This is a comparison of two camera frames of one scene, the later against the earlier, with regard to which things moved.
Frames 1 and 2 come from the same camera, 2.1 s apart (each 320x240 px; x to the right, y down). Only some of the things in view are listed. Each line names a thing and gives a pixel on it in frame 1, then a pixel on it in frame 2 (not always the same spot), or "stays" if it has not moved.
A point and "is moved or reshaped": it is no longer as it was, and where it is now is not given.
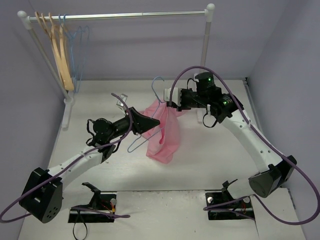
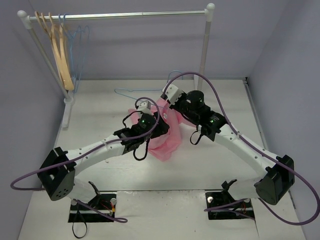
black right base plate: [245, 206] stays
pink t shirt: [162, 139] is moved or reshaped
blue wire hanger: [156, 94] to [117, 90]
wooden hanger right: [67, 68] stays
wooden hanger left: [57, 60] stays
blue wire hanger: [76, 41] stays
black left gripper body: [135, 121] to [163, 125]
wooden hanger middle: [52, 35] stays
